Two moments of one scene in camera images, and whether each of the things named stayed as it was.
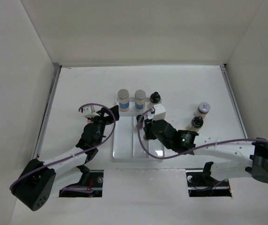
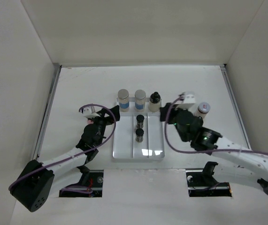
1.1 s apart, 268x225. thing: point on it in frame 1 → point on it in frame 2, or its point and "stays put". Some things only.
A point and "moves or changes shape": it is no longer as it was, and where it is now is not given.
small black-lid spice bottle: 141,121 stays put
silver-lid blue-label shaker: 123,96 stays put
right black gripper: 147,128 → 172,111
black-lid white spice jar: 155,98 stays put
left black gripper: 109,119 stays put
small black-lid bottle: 146,138 moves or changes shape
